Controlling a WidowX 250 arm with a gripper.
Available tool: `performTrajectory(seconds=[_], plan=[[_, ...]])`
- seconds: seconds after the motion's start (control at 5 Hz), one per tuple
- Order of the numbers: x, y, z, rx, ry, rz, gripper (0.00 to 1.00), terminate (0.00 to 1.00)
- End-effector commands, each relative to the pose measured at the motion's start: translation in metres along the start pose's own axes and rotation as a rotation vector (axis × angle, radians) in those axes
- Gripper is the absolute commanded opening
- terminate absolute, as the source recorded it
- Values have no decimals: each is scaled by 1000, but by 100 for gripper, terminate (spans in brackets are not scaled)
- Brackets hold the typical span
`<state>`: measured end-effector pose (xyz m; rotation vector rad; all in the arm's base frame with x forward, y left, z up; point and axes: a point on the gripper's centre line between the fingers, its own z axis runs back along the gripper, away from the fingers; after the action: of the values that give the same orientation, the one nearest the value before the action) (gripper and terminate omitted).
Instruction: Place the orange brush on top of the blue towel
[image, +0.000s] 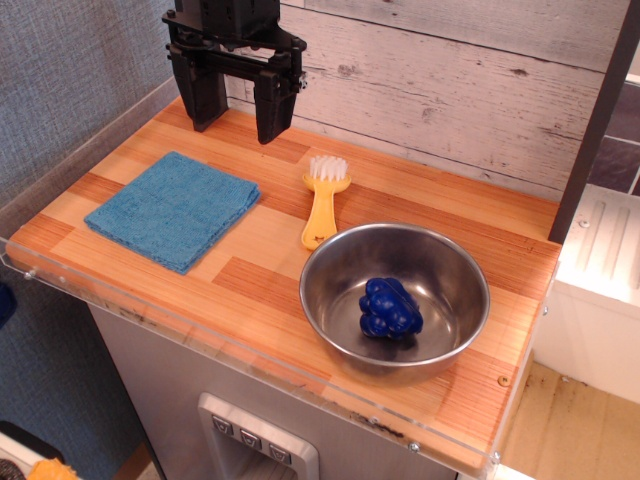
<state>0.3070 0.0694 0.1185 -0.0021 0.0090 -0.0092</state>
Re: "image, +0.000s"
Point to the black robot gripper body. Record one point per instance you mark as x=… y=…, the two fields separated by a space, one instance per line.
x=242 y=39

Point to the orange object bottom left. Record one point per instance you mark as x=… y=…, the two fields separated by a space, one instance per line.
x=51 y=469

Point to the grey toy fridge cabinet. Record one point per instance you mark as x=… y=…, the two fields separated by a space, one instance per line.
x=164 y=380

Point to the yellow brush with white bristles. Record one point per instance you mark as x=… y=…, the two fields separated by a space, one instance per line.
x=327 y=176

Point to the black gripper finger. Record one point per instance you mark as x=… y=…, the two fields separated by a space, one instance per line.
x=201 y=86
x=274 y=102

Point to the white toy sink unit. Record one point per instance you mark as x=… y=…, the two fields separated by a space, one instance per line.
x=589 y=327

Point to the silver dispenser button panel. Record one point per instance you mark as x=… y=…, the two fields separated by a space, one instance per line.
x=244 y=446

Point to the blue plastic toy grapes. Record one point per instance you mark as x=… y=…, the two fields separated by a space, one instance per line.
x=388 y=310

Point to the stainless steel bowl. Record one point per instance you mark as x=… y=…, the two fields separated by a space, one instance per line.
x=444 y=279

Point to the dark vertical post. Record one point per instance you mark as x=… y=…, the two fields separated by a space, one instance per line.
x=604 y=107

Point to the clear acrylic edge guard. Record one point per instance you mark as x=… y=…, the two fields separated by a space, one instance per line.
x=243 y=307

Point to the folded blue towel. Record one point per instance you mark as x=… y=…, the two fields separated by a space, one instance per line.
x=175 y=211

